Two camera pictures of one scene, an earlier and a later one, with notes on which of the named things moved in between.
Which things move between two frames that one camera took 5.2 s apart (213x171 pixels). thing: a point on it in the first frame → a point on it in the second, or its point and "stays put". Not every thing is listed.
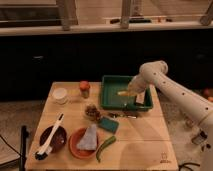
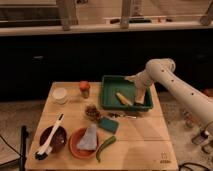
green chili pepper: [109, 141] stays put
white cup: [60, 96] stays put
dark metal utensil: [123, 114] stays put
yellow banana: [123, 93] → [124, 99]
